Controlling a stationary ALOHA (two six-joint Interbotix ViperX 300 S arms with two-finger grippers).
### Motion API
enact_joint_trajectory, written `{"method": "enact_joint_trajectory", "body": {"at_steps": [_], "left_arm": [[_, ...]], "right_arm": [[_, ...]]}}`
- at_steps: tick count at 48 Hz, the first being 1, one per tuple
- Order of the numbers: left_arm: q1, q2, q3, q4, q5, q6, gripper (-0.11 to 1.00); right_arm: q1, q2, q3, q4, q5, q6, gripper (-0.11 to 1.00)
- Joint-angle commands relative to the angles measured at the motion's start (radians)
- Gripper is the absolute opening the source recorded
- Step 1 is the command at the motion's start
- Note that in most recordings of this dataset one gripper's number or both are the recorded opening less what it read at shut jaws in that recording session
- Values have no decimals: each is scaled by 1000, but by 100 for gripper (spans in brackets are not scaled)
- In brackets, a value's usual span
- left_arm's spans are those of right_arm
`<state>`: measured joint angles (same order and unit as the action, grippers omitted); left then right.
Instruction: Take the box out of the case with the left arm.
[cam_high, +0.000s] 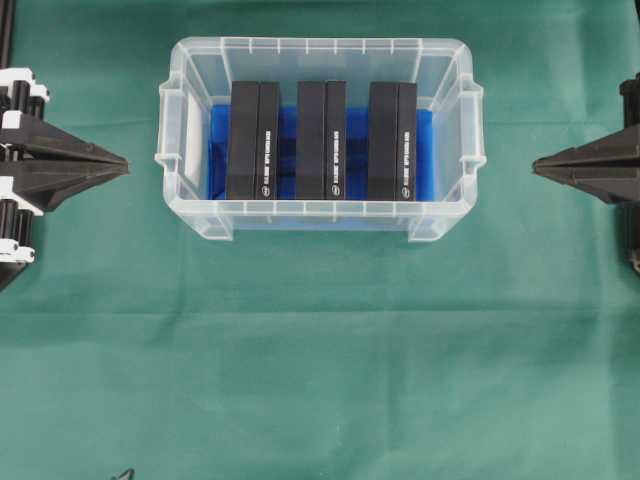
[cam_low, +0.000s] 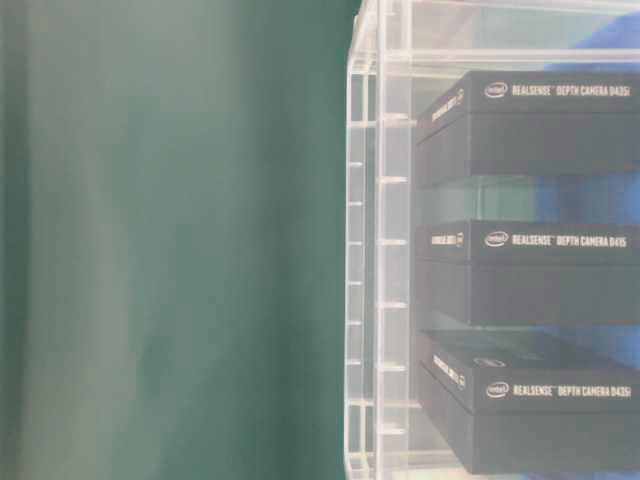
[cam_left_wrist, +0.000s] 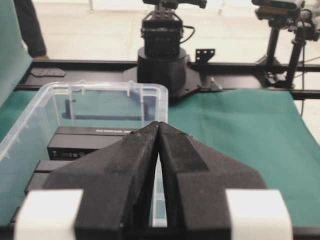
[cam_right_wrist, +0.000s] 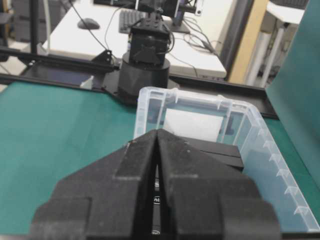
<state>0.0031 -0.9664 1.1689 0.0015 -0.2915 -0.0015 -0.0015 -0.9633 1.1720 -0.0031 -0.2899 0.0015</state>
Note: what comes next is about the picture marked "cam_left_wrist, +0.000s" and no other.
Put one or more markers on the black table frame rail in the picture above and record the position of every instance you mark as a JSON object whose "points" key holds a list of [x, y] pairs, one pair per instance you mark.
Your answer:
{"points": [[201, 77]]}

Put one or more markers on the clear plastic storage case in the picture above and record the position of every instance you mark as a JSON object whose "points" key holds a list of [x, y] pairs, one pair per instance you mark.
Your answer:
{"points": [[30, 118]]}

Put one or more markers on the black RealSense box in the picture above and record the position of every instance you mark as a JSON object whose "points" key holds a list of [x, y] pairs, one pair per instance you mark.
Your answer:
{"points": [[70, 142], [42, 171]]}

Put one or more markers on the green table cloth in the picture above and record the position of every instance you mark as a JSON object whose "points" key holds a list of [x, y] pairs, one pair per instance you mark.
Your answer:
{"points": [[259, 128]]}

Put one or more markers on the black camera stand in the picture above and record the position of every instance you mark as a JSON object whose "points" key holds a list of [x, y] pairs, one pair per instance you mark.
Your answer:
{"points": [[292, 23]]}

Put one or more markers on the person's dark trouser leg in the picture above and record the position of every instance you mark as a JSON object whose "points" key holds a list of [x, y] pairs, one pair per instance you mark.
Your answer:
{"points": [[30, 29]]}

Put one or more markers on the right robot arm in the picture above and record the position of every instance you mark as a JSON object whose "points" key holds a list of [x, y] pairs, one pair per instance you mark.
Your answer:
{"points": [[162, 31]]}

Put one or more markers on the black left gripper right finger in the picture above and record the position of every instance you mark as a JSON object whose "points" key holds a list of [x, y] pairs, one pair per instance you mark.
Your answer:
{"points": [[211, 196]]}

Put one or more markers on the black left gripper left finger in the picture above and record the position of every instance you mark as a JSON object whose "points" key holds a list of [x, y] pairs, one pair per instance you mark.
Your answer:
{"points": [[96, 197]]}

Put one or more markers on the black perforated metal bracket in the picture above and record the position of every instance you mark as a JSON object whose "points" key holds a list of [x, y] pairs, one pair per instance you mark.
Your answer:
{"points": [[203, 55]]}

